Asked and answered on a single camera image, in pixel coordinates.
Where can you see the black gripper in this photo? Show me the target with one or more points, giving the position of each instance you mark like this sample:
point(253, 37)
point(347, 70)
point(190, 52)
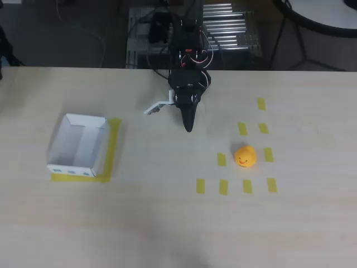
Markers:
point(186, 105)

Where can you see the yellow rubber duck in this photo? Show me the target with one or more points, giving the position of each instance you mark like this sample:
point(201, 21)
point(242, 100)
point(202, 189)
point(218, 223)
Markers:
point(245, 157)

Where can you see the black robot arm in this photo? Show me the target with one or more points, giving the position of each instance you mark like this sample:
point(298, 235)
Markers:
point(184, 36)

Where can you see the white cardboard box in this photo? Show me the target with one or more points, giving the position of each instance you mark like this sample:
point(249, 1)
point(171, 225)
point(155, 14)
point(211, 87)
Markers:
point(76, 148)

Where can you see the yellow tape strip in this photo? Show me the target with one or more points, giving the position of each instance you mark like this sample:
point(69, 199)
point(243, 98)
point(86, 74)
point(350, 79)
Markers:
point(269, 155)
point(223, 187)
point(272, 185)
point(242, 129)
point(221, 159)
point(261, 104)
point(200, 186)
point(247, 186)
point(263, 128)

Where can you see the black device on rack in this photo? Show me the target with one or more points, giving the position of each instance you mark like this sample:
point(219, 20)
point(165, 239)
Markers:
point(159, 28)

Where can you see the metal roller rack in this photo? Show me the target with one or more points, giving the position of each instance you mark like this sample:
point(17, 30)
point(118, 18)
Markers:
point(231, 30)

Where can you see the yellow L-shaped tape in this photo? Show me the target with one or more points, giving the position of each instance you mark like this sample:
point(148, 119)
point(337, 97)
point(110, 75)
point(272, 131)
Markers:
point(111, 156)

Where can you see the white round table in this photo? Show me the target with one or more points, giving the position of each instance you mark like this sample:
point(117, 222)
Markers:
point(326, 14)

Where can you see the dark object at edge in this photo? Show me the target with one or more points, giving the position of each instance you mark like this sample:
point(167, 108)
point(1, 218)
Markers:
point(7, 50)

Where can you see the black table leg frame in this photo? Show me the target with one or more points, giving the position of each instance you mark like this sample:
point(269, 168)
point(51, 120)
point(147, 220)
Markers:
point(302, 50)

